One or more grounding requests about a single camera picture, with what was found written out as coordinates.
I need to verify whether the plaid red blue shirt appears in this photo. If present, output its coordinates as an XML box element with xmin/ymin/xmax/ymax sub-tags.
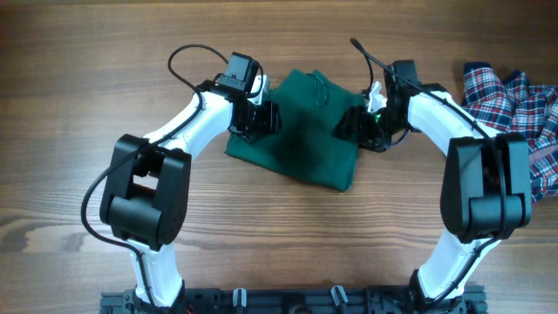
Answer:
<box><xmin>461</xmin><ymin>62</ymin><xmax>557</xmax><ymax>203</ymax></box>

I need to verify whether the dark green cloth garment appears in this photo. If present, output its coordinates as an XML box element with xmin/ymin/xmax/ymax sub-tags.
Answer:
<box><xmin>225</xmin><ymin>69</ymin><xmax>364</xmax><ymax>192</ymax></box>

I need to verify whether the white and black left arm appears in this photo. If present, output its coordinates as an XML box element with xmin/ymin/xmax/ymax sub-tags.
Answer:
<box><xmin>99</xmin><ymin>75</ymin><xmax>280</xmax><ymax>313</ymax></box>

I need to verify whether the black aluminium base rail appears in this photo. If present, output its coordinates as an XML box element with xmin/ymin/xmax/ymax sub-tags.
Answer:
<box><xmin>99</xmin><ymin>285</ymin><xmax>488</xmax><ymax>314</ymax></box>

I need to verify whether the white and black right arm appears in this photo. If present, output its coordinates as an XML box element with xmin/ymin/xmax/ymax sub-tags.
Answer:
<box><xmin>333</xmin><ymin>84</ymin><xmax>532</xmax><ymax>313</ymax></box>

